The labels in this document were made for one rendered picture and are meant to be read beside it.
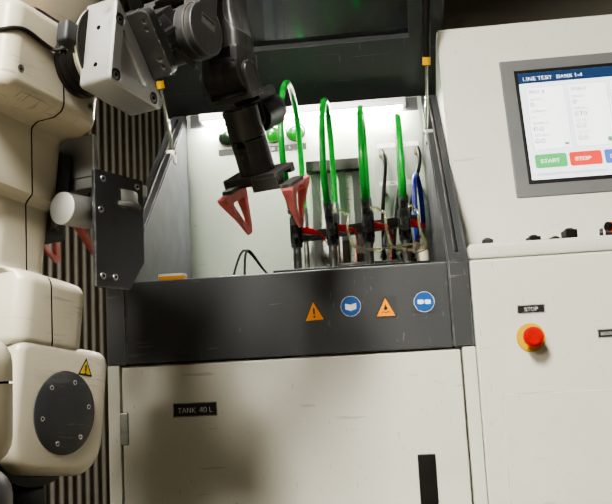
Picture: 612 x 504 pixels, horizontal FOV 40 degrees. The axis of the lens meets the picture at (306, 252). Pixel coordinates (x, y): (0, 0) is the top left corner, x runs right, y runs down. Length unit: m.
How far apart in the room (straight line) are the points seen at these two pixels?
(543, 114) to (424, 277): 0.57
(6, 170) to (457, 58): 1.22
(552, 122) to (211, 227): 0.88
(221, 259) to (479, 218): 0.70
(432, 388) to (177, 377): 0.48
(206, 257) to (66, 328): 1.11
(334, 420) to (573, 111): 0.89
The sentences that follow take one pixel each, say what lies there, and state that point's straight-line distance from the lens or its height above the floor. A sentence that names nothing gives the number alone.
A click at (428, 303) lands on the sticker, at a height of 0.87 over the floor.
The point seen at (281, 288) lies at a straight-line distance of 1.60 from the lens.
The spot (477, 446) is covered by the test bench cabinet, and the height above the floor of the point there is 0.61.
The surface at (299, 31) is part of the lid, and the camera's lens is 2.13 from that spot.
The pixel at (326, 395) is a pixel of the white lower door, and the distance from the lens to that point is 1.58.
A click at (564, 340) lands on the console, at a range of 1.61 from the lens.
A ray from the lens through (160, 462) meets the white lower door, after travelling 1.65.
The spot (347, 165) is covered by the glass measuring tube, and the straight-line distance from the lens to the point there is 2.14.
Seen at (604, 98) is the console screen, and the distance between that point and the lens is 2.02.
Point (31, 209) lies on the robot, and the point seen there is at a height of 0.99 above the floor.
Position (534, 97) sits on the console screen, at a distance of 2.00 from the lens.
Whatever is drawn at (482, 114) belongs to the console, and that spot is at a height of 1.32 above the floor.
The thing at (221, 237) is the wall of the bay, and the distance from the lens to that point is 2.19.
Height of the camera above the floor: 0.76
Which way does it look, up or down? 8 degrees up
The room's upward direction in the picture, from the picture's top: 3 degrees counter-clockwise
